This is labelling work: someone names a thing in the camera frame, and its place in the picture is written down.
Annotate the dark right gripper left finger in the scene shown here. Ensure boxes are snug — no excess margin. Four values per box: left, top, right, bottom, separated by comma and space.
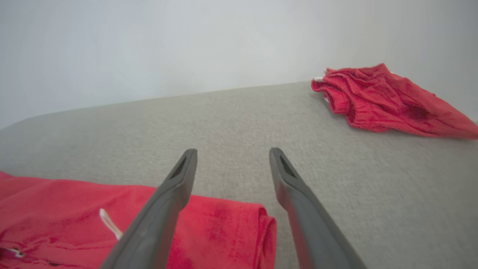
99, 148, 198, 269

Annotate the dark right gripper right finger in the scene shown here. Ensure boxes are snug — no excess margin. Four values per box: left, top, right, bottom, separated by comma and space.
269, 147, 369, 269

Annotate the red basketball jersey white trim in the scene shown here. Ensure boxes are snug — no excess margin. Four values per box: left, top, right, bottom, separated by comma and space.
0, 171, 278, 269

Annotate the red shorts white side stripe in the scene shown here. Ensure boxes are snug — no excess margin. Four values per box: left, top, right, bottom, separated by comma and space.
311, 63, 478, 140

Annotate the grey fabric sofa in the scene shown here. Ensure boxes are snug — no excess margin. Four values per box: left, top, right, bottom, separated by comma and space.
0, 80, 478, 269

